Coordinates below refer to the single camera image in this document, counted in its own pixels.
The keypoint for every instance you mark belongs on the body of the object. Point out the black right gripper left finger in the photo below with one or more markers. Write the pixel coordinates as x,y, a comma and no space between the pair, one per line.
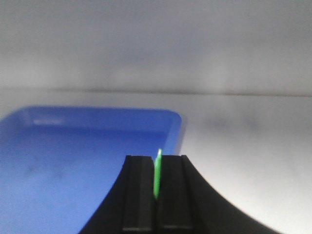
129,206

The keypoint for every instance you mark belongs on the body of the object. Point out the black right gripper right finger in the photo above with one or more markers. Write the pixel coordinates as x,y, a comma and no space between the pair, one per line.
188,204

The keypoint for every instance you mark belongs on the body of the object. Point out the green plastic spoon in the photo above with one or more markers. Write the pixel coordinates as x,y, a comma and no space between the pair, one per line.
157,173

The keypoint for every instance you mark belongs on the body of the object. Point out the blue plastic tray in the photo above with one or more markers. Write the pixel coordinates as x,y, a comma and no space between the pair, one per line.
58,163

